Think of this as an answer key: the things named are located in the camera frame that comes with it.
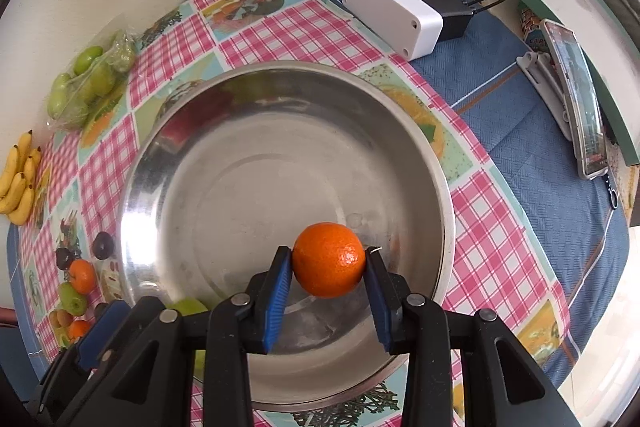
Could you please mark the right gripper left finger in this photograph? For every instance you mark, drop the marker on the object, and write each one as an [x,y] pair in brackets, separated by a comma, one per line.
[145,377]

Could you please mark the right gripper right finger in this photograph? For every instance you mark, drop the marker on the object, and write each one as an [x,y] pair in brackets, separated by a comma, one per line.
[502,383]

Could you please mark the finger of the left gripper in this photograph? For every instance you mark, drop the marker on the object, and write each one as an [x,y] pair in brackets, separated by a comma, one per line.
[91,346]

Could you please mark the orange tangerine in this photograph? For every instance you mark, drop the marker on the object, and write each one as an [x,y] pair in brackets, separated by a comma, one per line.
[328,260]
[82,276]
[78,329]

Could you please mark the green mango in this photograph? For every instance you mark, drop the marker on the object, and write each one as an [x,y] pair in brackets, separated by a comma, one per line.
[71,301]

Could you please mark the brown kiwi fruit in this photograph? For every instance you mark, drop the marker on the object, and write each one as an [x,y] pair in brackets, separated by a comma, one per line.
[60,319]

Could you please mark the dark plum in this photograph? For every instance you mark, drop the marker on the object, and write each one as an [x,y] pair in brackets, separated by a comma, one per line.
[63,258]
[103,245]

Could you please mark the green round fruit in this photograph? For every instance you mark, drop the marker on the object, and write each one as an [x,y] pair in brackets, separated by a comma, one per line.
[194,311]

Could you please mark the clear tray of green fruits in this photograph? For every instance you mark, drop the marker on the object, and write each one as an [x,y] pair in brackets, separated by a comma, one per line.
[94,74]

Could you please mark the pink checkered tablecloth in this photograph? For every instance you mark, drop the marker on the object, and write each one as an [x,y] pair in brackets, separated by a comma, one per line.
[327,351]

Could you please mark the yellow banana bunch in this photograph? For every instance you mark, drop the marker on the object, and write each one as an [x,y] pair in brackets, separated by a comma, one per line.
[18,179]

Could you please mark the large steel basin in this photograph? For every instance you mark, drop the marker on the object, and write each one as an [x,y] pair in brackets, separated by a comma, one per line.
[234,167]

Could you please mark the smartphone in clear case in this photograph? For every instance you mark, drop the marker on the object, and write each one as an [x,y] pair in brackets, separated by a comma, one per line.
[579,99]

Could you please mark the white phone stand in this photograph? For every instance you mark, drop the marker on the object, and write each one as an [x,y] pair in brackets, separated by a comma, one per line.
[540,72]

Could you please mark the green framed whiteboard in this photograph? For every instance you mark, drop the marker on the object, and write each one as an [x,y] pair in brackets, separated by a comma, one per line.
[613,59]

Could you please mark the white plastic box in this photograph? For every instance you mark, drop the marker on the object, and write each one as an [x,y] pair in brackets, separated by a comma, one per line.
[410,27]

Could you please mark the black power adapter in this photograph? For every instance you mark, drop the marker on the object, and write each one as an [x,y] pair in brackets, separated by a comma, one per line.
[456,16]

